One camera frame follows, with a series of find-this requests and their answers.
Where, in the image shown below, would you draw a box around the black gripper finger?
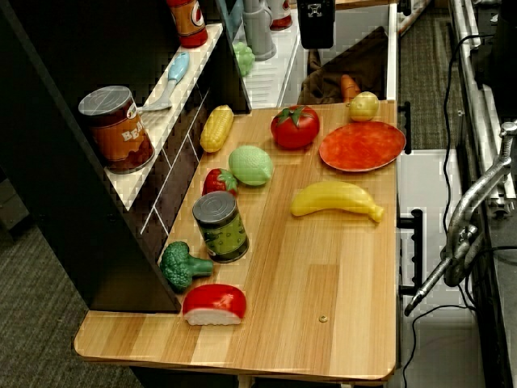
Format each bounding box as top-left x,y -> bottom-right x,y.
297,0 -> 335,49

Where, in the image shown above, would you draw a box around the yellow toy banana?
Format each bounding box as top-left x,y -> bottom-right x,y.
289,180 -> 385,223

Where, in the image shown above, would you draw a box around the orange red toy plate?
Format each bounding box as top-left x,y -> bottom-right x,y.
318,120 -> 407,174

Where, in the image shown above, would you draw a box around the red and white toy can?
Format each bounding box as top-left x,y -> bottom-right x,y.
268,0 -> 293,32

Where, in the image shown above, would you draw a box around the brown cloth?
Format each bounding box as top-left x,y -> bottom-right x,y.
297,26 -> 385,107

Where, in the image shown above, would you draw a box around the orange toy carrot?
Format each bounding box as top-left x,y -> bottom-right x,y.
340,74 -> 360,104

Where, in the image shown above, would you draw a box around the green toy grapes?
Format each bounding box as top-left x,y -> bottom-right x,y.
233,41 -> 256,78

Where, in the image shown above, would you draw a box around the white toy sink basin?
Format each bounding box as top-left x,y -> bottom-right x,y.
278,2 -> 399,109

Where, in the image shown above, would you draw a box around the red toy tomato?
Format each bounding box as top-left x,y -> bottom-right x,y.
270,104 -> 322,150

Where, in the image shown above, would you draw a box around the orange red soup can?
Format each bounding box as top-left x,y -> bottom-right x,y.
166,0 -> 209,49

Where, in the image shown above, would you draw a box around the yellow toy corn cob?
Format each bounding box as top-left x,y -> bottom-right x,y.
200,104 -> 235,154

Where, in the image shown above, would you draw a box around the light green toy lime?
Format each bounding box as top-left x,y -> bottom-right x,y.
228,145 -> 274,188

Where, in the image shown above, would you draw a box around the black equipment block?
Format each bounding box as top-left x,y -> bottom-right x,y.
471,0 -> 517,91

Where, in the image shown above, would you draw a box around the red toy strawberry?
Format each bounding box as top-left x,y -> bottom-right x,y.
201,167 -> 239,199

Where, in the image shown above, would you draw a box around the green label toy can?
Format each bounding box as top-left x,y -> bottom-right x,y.
191,191 -> 250,264

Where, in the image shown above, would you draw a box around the brown beans toy can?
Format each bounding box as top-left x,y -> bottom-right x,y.
78,85 -> 156,175

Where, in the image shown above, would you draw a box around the green toy broccoli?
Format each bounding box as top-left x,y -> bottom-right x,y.
159,241 -> 215,293

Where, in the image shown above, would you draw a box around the red and white toy sushi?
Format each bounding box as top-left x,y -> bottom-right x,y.
182,283 -> 247,327

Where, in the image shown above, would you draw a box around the black toy kitchen cabinet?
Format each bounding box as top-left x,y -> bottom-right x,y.
0,0 -> 254,314

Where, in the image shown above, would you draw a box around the short black drawer handle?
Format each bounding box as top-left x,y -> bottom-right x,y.
397,101 -> 412,155

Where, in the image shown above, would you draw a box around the long black cable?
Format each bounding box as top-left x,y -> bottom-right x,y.
442,34 -> 496,227

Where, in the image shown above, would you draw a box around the aluminium frame rail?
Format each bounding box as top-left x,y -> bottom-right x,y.
447,0 -> 517,207

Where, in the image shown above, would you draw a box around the long black drawer handle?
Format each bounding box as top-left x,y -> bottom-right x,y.
397,209 -> 424,294

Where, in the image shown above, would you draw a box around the black cable with loop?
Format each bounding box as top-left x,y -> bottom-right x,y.
401,246 -> 517,388

